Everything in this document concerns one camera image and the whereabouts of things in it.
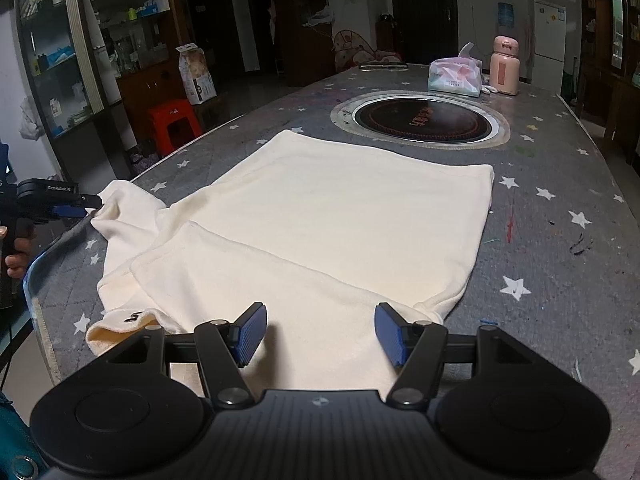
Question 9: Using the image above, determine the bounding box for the printed carton box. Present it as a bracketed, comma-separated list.
[176, 44, 217, 105]

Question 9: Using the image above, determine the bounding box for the round black induction cooktop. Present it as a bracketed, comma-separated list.
[331, 90, 511, 151]

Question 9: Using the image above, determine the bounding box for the pink thermos bottle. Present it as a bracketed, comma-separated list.
[489, 36, 520, 96]

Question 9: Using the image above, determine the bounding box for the dark flat remote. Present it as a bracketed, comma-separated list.
[359, 62, 408, 72]

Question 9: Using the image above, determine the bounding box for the glass display shelf cabinet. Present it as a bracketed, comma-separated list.
[14, 0, 104, 139]

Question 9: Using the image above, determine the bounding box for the cream white garment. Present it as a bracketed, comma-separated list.
[86, 130, 494, 392]

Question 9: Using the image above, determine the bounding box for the person's left hand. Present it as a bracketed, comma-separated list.
[3, 226, 36, 280]

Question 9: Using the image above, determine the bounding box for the white refrigerator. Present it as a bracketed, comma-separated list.
[532, 0, 566, 94]

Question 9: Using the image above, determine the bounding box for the red plastic stool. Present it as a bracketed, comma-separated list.
[149, 99, 203, 157]

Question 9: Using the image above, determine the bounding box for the water dispenser with blue bottle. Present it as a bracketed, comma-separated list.
[497, 2, 516, 38]

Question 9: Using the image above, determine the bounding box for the pink patterned baby seat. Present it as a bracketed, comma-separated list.
[333, 29, 401, 72]

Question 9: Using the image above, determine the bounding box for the pink tissue pack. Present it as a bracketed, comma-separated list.
[427, 42, 483, 98]

